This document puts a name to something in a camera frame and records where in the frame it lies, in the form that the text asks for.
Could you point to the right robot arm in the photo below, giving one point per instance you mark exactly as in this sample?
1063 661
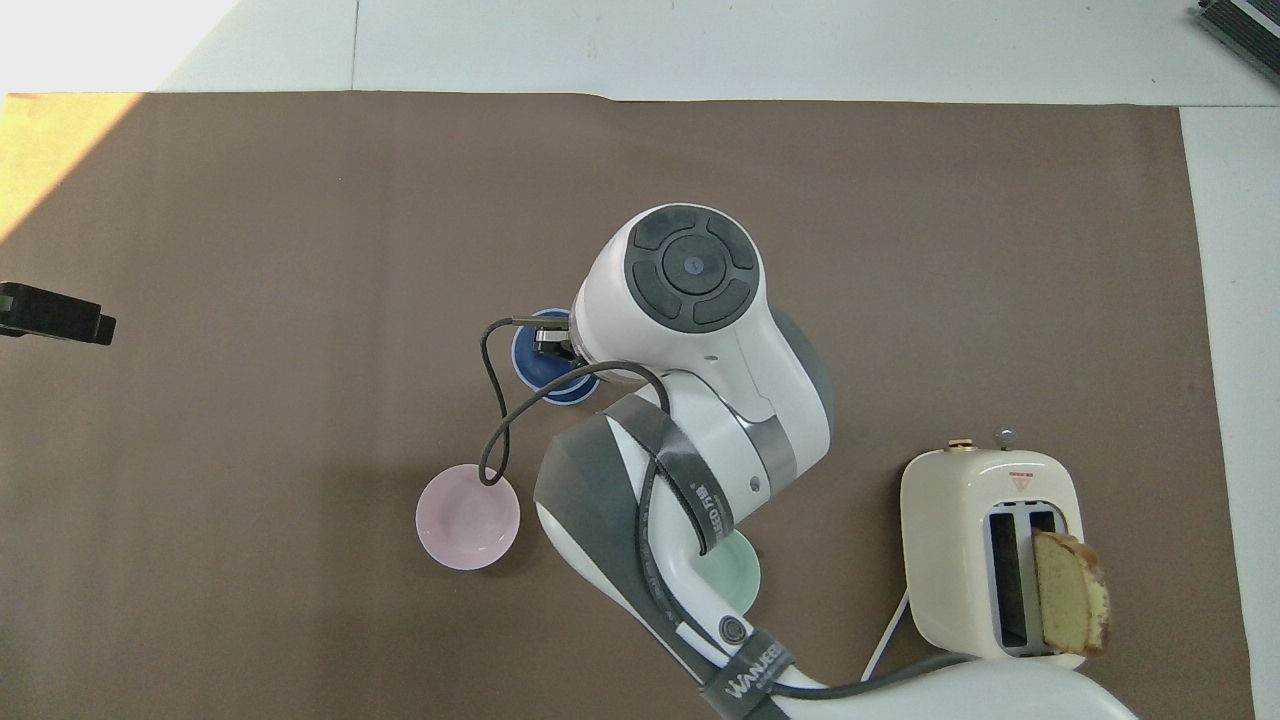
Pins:
690 265

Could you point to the blue cup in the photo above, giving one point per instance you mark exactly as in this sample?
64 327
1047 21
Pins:
528 372

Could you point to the pink cup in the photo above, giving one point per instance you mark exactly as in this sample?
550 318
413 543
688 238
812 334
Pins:
462 525

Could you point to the green cup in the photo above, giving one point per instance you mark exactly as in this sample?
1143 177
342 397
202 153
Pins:
740 582

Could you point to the cream toaster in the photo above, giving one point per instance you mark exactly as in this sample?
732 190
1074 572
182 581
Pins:
950 550

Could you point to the bread slice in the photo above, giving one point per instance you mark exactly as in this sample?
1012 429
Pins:
1070 595

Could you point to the grey metal box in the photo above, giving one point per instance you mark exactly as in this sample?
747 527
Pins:
1245 20

